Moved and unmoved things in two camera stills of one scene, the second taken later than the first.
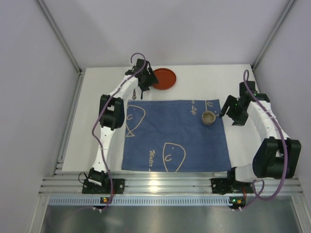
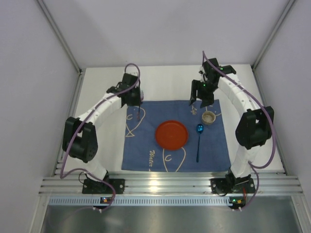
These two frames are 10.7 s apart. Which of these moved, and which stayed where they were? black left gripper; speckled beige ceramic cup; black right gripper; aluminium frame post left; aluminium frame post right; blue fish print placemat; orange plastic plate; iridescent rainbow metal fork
Moved: black left gripper; iridescent rainbow metal fork; black right gripper; orange plastic plate
Stayed: aluminium frame post left; aluminium frame post right; blue fish print placemat; speckled beige ceramic cup
